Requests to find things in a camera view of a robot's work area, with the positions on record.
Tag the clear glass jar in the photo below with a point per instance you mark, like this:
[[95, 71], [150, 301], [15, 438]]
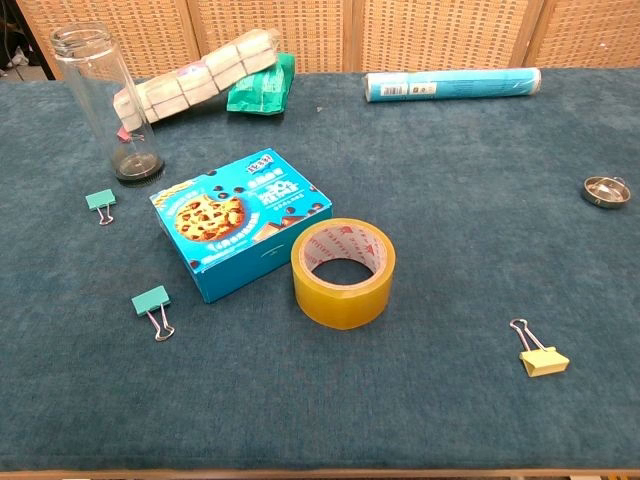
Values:
[[90, 80]]

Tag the yellow packing tape roll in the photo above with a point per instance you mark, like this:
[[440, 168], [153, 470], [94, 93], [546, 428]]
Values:
[[345, 300]]

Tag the blue cookie box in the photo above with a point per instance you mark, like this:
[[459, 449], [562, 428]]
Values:
[[235, 225]]

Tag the teal table mat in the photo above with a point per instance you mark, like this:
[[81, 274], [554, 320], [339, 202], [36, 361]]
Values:
[[450, 250]]

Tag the green snack packet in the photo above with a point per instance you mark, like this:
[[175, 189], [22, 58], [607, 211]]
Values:
[[260, 90]]

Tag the large teal binder clip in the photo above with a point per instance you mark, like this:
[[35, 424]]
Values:
[[150, 301]]

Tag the white tissue pack bundle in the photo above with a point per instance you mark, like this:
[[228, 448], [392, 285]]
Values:
[[210, 70]]

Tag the blue plastic wrap roll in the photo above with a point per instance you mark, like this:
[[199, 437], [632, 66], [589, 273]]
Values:
[[465, 82]]

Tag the small teal binder clip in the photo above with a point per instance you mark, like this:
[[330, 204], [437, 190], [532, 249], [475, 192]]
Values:
[[101, 199]]

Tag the pink binder clip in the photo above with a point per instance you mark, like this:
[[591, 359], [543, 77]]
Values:
[[122, 135]]

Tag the wicker folding screen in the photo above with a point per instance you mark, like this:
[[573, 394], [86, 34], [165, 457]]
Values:
[[425, 35]]

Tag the yellow binder clip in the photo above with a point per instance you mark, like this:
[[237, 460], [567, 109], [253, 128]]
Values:
[[545, 361]]

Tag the black stand leg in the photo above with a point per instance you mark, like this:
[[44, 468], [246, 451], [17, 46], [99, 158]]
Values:
[[35, 40]]

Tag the white shoe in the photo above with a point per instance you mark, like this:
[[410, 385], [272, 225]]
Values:
[[19, 57]]

